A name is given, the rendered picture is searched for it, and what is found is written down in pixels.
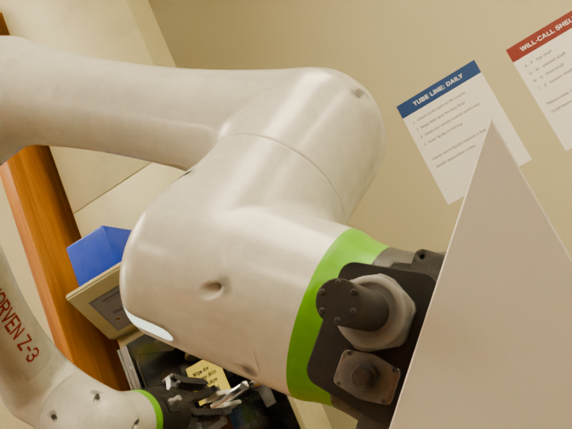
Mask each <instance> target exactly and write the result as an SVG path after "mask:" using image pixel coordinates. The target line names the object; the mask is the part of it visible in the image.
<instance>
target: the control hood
mask: <svg viewBox="0 0 572 429"><path fill-rule="evenodd" d="M120 268H121V262H119V263H118V264H116V265H115V266H113V267H111V268H110V269H108V270H106V271H105V272H103V273H101V274H100V275H99V276H97V277H95V278H93V279H91V280H90V281H88V282H87V283H85V284H84V285H82V286H80V287H79V288H77V289H75V290H73V291H72V292H71V293H69V294H68V295H66V299H67V300H68V301H69V302H70V303H71V304H72V305H73V306H74V307H75V308H77V309H78V310H79V311H80V312H81V313H82V314H83V315H84V316H85V317H86V318H87V319H88V320H89V321H90V322H91V323H92V324H93V325H94V326H95V327H96V328H97V329H99V330H100V331H101V332H102V333H103V334H104V335H105V336H106V337H107V338H108V339H111V340H117V339H119V338H121V337H123V336H124V335H126V334H128V333H129V332H131V331H133V330H135V329H137V327H135V326H134V324H133V323H131V324H129V325H127V326H126V327H124V328H122V329H120V330H118V331H117V330H116V329H115V328H114V327H113V326H112V325H111V324H110V323H109V322H108V321H106V320H105V319H104V318H103V317H102V316H101V315H100V314H99V313H98V312H97V311H96V310H95V309H94V308H93V307H92V306H91V305H90V304H89V302H91V301H93V300H95V299H97V298H98V297H100V296H102V295H103V294H105V293H106V292H108V291H110V290H111V289H114V288H115V287H117V286H118V285H119V278H120Z"/></svg>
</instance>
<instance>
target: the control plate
mask: <svg viewBox="0 0 572 429"><path fill-rule="evenodd" d="M89 304H90V305H91V306H92V307H93V308H94V309H95V310H96V311H97V312H98V313H99V314H100V315H101V316H102V317H103V318H104V319H105V320H106V321H108V322H109V323H110V324H111V325H112V326H113V327H114V328H115V329H116V330H117V331H118V330H120V329H122V328H124V327H126V326H127V325H129V324H131V323H132V322H131V321H130V319H129V317H128V315H127V314H126V313H125V310H124V307H123V303H122V299H121V295H120V286H119V285H118V286H117V287H115V288H114V289H111V290H110V291H108V292H106V293H105V294H103V295H102V296H100V297H98V298H97V299H95V300H93V301H91V302H89ZM115 317H120V320H116V319H115Z"/></svg>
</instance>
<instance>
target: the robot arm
mask: <svg viewBox="0 0 572 429"><path fill-rule="evenodd" d="M32 145H41V146H62V147H70V148H77V149H84V150H90V151H96V152H105V153H111V154H115V155H119V156H125V157H131V158H136V159H139V160H144V161H147V162H151V163H158V164H162V165H164V166H168V167H171V168H175V169H180V170H183V171H186V172H185V173H184V174H183V175H182V176H180V177H179V178H178V179H176V180H175V181H174V182H173V183H172V184H171V185H169V186H168V187H166V188H165V189H164V190H163V191H162V192H161V193H160V194H159V195H158V196H157V197H156V198H155V199H154V200H153V201H152V202H151V203H150V204H149V205H148V206H147V208H146V209H145V210H144V212H143V213H142V214H141V216H140V218H139V219H138V220H137V222H136V223H135V225H134V228H133V230H132V232H131V233H130V235H129V239H128V242H127V243H126V246H125V249H124V252H123V258H122V262H121V268H120V278H119V286H120V295H121V299H122V303H123V307H124V310H125V311H126V313H127V315H128V317H129V319H130V321H131V322H132V323H133V324H134V326H135V327H137V328H138V329H139V330H140V331H142V332H143V333H145V334H146V335H149V336H151V337H153V338H155V339H157V340H160V341H162V342H164V343H166V344H169V345H171V346H173V347H175V348H178V349H180V350H182V351H183V352H187V353H189V354H191V355H193V356H195V357H198V358H201V359H203V360H205V361H207V362H210V363H212V364H215V365H217V366H219V367H222V368H223V369H227V370H229V371H231V372H233V373H235V374H237V375H241V376H242V377H245V378H247V379H249V380H252V381H254V382H257V383H259V384H261V385H264V386H268V387H270V388H271V389H274V390H276V391H278V392H281V393H283V394H286V395H288V396H290V397H292V398H295V399H298V400H301V401H307V402H314V403H322V404H326V405H328V406H331V407H333V408H336V409H338V410H340V411H342V412H344V413H346V414H348V415H350V416H351V417H352V418H354V419H356V420H357V426H356V429H389V427H390V425H391V422H392V417H393V415H394V411H395V408H396V406H397V403H398V399H399V396H400V393H401V391H402V388H403V383H404V381H405V378H406V374H407V372H408V369H409V365H410V362H411V359H412V357H413V354H414V351H415V347H416V344H417V341H418V338H419V335H420V331H421V328H422V325H423V323H424V320H425V317H426V313H427V310H428V307H429V305H430V302H431V298H432V294H433V291H434V289H435V286H436V283H437V280H438V276H439V273H440V271H441V268H442V265H443V260H444V257H445V255H446V252H447V251H443V252H433V251H430V250H427V249H419V250H417V251H416V252H412V251H406V250H402V249H396V248H393V247H390V246H387V245H385V244H383V243H380V242H378V241H376V240H374V239H373V238H372V237H370V236H369V235H367V234H366V233H364V232H362V231H360V230H358V229H355V228H352V227H349V226H347V225H346V224H347V222H348V221H349V220H350V218H351V217H352V214H353V213H354V211H355V209H356V208H357V206H358V205H359V203H360V202H361V200H362V198H363V196H364V194H365V193H366V191H367V190H368V189H369V186H370V185H371V183H372V181H373V180H374V178H375V176H376V175H377V173H378V172H379V170H380V166H381V164H382V161H383V158H384V155H385V150H386V127H385V124H384V119H383V116H382V114H381V112H380V108H379V107H378V105H377V103H376V102H375V99H374V98H373V97H372V95H371V94H370V93H369V91H368V90H367V89H366V88H365V87H364V86H363V85H362V84H361V83H359V82H358V81H357V80H355V79H354V78H352V77H350V76H348V75H346V74H345V73H343V72H340V71H336V70H333V69H329V68H325V67H300V68H288V69H270V70H206V69H188V68H175V67H165V66H149V65H141V64H134V63H128V62H122V61H116V60H107V59H101V58H97V57H93V56H88V55H84V54H77V53H72V52H69V51H65V50H62V49H56V48H53V47H49V46H47V45H44V44H41V43H36V42H33V41H31V40H28V39H25V38H22V37H15V36H0V166H1V165H3V164H4V163H5V162H6V161H8V160H9V159H10V158H11V157H12V156H13V155H15V154H16V153H17V152H19V151H20V150H22V149H23V148H25V147H27V146H32ZM162 383H163V384H164V385H165V386H166V387H167V389H166V388H164V387H161V386H152V387H147V388H141V389H136V390H131V391H125V392H120V391H116V390H114V389H112V388H110V387H109V386H106V385H104V384H103V383H101V382H99V381H97V380H96V379H94V378H92V377H91V376H89V375H87V374H86V373H84V372H83V371H82V370H81V369H80V368H78V367H77V366H76V365H75V364H73V363H72V362H71V361H69V360H68V359H67V358H66V357H65V356H64V355H63V354H62V353H61V351H60V350H59V349H58V348H57V347H56V345H55V344H54V343H53V342H52V340H51V339H50V338H49V337H48V336H47V334H46V333H45V332H44V330H43V328H42V327H41V325H40V324H39V322H38V321H37V320H36V318H35V317H34V315H33V313H32V312H31V309H30V307H29V306H28V305H27V303H26V300H25V298H24V296H23V294H22V293H21V291H20V288H19V286H18V284H17V282H16V281H15V278H14V275H13V273H12V271H11V268H10V266H9V263H8V260H7V258H6V255H5V253H4V251H3V247H2V245H1V244H0V398H1V399H2V401H3V404H4V406H5V408H6V409H7V410H8V411H9V413H10V414H12V415H13V416H14V417H16V418H18V419H20V420H22V421H24V422H25V423H26V424H28V425H30V426H32V427H34V428H35V429H196V428H197V423H198V422H204V421H211V422H212V421H214V424H213V425H212V426H210V427H208V428H207V429H220V428H221V427H223V426H224V425H225V424H227V419H226V418H225V417H226V416H227V415H229V414H230V413H231V412H232V409H234V408H235V407H237V406H238V405H239V404H240V403H242V401H241V400H240V399H238V400H234V401H231V402H226V403H221V404H220V405H218V406H217V407H215V408H214V409H203V408H201V409H197V408H196V407H195V405H194V403H196V402H199V401H202V400H204V402H205V403H211V402H214V401H215V400H217V399H218V398H220V397H222V396H223V395H225V394H226V393H227V392H229V391H230V390H231V389H233V388H231V389H226V390H223V391H222V390H221V389H220V388H219V387H218V386H215V385H212V386H211V387H208V386H207V385H208V382H207V380H206V379H204V378H195V377H185V376H180V375H178V374H176V373H172V374H170V375H169V376H167V377H166V378H164V379H163V380H162ZM181 390H184V391H196V392H192V393H189V394H185V393H184V392H183V391H181Z"/></svg>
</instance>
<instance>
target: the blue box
mask: <svg viewBox="0 0 572 429"><path fill-rule="evenodd" d="M131 232H132V230H128V229H123V228H117V227H111V226H100V227H98V228H97V229H95V230H93V231H92V232H91V233H89V234H88V235H86V236H84V237H82V238H81V239H79V240H78V241H76V242H75V243H73V244H72V245H70V246H69V247H67V248H66V250H67V253H68V255H69V258H70V261H71V265H72V268H73V271H74V272H75V275H76V278H77V282H78V285H79V287H80V286H82V285H84V284H85V283H87V282H88V281H90V280H91V279H93V278H95V277H97V276H99V275H100V274H101V273H103V272H105V271H106V270H108V269H110V268H111V267H113V266H115V265H116V264H118V263H119V262H121V261H122V258H123V252H124V249H125V246H126V243H127V242H128V239H129V235H130V233H131Z"/></svg>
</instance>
